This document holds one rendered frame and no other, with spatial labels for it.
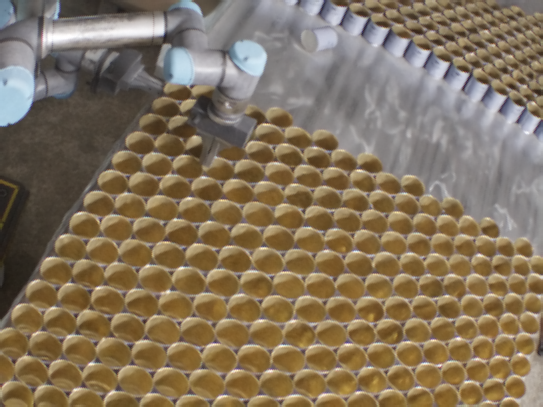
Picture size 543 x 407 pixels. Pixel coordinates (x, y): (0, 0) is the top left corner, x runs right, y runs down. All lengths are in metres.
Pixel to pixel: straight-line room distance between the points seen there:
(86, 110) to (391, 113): 1.59
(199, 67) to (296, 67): 0.75
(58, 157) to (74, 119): 0.22
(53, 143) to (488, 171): 1.80
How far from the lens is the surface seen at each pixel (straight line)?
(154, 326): 1.73
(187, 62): 1.72
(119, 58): 2.16
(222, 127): 1.86
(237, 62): 1.74
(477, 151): 2.52
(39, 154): 3.47
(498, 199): 2.43
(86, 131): 3.58
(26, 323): 1.72
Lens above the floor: 2.61
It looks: 47 degrees down
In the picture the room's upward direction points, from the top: 24 degrees clockwise
